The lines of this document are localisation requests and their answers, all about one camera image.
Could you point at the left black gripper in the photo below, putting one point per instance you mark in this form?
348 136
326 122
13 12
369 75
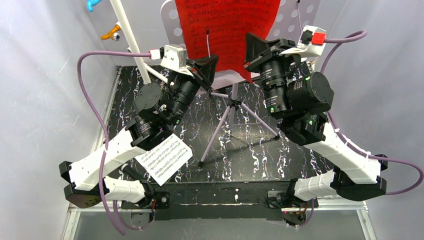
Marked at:
199 76

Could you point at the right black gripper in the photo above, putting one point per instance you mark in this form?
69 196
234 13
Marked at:
265 56

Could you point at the red sheet music book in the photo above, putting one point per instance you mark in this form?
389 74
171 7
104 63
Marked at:
218 27

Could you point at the lilac perforated music stand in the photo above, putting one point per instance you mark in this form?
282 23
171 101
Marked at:
234 102

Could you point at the white sheet music page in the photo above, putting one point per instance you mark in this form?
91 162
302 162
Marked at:
165 159

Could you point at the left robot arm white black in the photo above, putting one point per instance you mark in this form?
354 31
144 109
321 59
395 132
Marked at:
147 137

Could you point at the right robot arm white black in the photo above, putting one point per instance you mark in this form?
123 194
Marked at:
301 106

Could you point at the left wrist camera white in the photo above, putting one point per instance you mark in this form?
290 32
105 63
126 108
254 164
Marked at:
173 57

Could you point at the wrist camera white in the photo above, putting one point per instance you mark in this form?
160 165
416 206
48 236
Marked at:
311 43
173 57

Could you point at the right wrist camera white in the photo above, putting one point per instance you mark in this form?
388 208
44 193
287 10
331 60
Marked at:
311 43

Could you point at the white PVC pipe frame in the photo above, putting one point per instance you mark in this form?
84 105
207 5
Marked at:
143 68

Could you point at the orange wall hook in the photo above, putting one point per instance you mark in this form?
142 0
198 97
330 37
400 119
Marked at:
112 34

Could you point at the blue wall hook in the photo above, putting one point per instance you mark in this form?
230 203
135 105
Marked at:
91 3

